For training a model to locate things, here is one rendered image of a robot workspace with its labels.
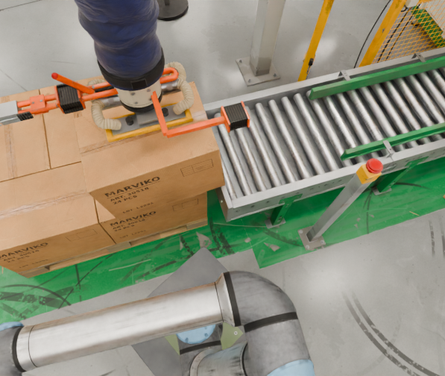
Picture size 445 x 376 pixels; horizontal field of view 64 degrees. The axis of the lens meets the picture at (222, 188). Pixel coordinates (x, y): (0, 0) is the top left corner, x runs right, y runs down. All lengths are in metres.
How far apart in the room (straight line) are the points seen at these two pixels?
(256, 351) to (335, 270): 1.82
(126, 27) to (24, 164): 1.36
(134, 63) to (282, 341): 0.91
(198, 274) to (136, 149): 0.62
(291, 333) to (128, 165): 1.09
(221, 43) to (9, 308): 2.62
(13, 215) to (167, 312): 1.53
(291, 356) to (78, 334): 0.42
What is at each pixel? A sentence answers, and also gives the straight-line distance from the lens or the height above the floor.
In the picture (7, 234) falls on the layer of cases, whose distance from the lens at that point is 2.16.
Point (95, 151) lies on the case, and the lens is 1.72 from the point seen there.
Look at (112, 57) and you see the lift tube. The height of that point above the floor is 1.51.
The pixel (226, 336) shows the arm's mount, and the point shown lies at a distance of 1.57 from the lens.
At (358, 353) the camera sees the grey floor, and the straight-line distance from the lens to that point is 2.53.
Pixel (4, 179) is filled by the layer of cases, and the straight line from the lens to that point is 2.31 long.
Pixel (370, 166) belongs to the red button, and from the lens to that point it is 1.65.
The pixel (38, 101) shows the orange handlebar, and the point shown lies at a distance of 1.47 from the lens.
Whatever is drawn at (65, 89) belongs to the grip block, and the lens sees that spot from 1.46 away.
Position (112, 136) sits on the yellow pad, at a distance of 1.45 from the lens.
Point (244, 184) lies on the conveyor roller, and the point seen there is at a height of 0.55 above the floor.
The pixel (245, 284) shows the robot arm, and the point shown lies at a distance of 0.77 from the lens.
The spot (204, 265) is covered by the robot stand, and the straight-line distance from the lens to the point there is 1.65.
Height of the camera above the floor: 2.36
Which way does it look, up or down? 65 degrees down
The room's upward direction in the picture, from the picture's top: 5 degrees clockwise
